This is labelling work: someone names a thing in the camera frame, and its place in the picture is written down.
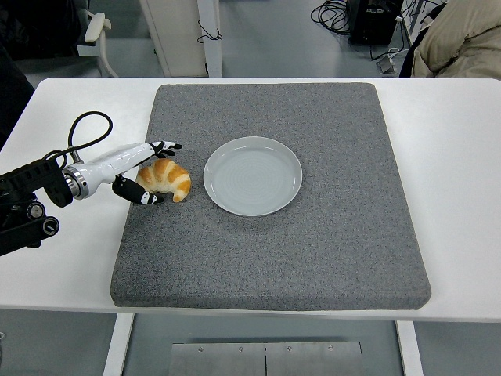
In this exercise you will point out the black computer case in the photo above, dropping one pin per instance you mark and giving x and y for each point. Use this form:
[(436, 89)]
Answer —
[(372, 23)]

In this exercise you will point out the grey metal plate with screws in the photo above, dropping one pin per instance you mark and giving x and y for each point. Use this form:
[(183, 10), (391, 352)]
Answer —
[(235, 360)]

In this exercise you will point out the white desk leg panel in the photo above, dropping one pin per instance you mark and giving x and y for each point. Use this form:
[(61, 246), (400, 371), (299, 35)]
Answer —
[(176, 31)]

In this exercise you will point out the white table leg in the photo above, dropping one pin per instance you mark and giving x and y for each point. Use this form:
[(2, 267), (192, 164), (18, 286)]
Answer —
[(411, 352), (115, 348)]

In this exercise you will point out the grey felt mat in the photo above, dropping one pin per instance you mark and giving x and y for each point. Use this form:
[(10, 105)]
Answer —
[(274, 254)]

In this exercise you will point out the person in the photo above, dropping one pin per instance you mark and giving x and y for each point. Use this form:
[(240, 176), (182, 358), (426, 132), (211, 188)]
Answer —
[(15, 102)]

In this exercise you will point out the golden croissant bread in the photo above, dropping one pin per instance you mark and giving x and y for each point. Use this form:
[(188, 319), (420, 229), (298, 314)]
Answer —
[(168, 176)]

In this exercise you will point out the beige padded jacket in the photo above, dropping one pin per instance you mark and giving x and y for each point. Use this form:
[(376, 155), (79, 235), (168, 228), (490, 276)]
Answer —
[(462, 43)]

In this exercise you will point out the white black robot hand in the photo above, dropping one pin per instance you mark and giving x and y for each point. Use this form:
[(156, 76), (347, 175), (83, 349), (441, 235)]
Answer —
[(113, 160)]

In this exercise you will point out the grey power adapter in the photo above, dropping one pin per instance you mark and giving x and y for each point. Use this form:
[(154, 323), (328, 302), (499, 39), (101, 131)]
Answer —
[(387, 64)]

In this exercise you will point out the white office chair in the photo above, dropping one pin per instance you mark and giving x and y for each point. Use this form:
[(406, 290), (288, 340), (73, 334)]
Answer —
[(96, 27)]

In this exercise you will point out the round grey plate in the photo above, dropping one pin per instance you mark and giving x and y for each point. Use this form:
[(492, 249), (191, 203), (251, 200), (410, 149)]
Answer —
[(252, 176)]

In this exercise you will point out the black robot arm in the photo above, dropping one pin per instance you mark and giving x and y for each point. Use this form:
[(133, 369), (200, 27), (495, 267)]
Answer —
[(23, 176)]

